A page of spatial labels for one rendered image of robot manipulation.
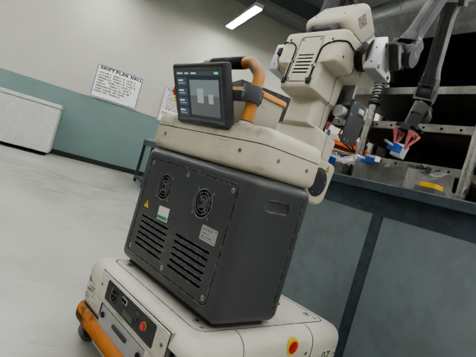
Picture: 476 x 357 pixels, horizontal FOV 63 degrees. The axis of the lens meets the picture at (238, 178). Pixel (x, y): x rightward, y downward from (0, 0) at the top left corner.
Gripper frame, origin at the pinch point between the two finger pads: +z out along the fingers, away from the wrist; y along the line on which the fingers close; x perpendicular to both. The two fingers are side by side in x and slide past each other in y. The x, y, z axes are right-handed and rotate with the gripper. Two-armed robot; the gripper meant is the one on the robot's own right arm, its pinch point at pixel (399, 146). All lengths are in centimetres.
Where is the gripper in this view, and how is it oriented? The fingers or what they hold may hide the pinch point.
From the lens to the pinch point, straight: 177.1
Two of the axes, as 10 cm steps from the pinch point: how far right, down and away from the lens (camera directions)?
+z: -4.4, 9.0, 0.4
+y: -5.0, -2.9, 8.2
